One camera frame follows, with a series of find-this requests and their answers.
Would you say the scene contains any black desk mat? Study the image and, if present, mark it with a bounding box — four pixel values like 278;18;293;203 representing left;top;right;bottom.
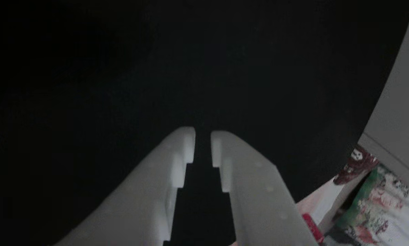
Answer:
0;0;409;246

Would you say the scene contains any floral patterned bag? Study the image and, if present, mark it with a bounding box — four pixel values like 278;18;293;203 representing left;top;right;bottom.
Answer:
334;166;409;246

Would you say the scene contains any white paper bag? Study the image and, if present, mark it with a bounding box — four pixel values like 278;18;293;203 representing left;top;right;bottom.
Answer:
296;171;372;236

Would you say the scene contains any small red box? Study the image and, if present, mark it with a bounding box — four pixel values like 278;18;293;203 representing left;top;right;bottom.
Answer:
302;214;324;244

